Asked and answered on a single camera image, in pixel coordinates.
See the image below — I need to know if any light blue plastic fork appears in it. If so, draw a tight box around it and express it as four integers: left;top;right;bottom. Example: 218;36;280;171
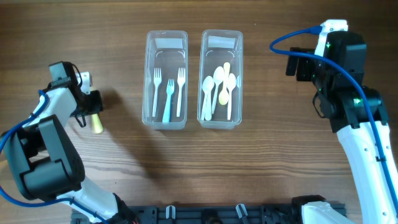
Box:
162;79;175;123

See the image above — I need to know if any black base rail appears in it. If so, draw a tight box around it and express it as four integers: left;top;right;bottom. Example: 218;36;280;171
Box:
130;204;300;224

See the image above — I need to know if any white spoon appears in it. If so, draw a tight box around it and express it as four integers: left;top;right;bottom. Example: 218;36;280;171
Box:
212;66;224;113
202;76;214;121
227;73;236;120
200;94;207;120

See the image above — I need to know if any white fork straight handle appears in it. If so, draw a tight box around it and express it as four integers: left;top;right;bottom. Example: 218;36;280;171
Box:
152;68;162;118

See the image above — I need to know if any right clear plastic container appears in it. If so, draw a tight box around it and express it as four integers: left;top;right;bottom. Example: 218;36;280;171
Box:
197;29;243;129

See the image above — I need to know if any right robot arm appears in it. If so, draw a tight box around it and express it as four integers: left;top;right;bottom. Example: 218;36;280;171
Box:
283;27;397;223

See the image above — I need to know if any left clear plastic container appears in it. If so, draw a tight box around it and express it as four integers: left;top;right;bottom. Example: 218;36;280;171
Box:
142;30;188;130

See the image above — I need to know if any left blue cable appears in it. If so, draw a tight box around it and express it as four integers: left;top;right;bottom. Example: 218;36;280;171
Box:
0;89;108;224

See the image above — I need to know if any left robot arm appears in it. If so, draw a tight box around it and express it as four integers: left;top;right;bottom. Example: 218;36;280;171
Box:
1;61;139;223

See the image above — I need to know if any yellow plastic fork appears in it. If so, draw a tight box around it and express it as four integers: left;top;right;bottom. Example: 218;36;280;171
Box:
91;114;103;134

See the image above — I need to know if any yellow plastic spoon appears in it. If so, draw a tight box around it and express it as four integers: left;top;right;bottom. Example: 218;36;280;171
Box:
218;62;231;105

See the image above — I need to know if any white fork bent handle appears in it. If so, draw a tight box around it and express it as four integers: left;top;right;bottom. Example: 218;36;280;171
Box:
177;67;186;117

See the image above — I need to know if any clear plastic container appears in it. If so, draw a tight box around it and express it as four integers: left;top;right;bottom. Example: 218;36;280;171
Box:
197;29;243;129
142;30;188;130

